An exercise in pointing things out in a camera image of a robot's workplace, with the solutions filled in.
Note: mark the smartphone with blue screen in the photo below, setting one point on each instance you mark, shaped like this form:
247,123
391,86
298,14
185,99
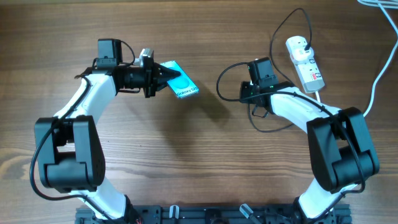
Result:
182,86

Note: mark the white USB charger plug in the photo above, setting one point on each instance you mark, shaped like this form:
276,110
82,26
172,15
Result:
301,56

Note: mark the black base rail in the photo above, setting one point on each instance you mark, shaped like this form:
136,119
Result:
272,213

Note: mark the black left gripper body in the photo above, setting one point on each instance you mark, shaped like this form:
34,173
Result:
149,78

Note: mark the white power strip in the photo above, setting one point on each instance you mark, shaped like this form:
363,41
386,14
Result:
308,73

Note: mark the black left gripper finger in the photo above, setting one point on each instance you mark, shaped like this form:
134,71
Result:
166,74
161,86

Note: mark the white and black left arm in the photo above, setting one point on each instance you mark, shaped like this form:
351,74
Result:
68,161

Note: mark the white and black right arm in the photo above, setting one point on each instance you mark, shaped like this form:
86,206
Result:
342,153

